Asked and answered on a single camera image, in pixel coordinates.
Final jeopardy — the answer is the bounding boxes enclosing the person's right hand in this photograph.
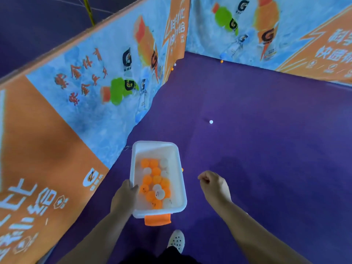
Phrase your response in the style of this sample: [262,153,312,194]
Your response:
[198,170,232,208]

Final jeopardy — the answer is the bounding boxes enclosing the person's left forearm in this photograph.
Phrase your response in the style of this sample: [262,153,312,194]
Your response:
[56,209,134,264]

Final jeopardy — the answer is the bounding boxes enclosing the yellow pole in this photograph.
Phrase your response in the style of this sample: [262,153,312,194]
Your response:
[82,0,96,27]

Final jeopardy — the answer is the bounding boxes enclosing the person's left hand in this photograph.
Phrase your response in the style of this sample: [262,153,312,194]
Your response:
[111,179,140,218]

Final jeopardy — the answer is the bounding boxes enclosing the white perforated shoe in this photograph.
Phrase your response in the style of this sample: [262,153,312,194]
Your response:
[167,230,185,254]

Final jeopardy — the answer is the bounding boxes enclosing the printed orange blue barrier banner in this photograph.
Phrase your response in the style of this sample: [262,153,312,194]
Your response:
[186,0,352,87]
[0,0,191,264]

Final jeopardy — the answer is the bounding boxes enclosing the pile of orange white balls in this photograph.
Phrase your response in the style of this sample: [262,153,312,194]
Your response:
[139,158,173,210]

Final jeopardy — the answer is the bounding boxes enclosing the black trousers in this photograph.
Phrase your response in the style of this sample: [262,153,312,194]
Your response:
[118,246,202,264]

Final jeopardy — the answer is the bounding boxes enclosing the person's right forearm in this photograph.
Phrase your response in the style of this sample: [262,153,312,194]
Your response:
[210,199,313,264]

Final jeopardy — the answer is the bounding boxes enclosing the white plastic bin orange handle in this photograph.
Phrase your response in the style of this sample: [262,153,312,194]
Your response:
[129,141,188,227]

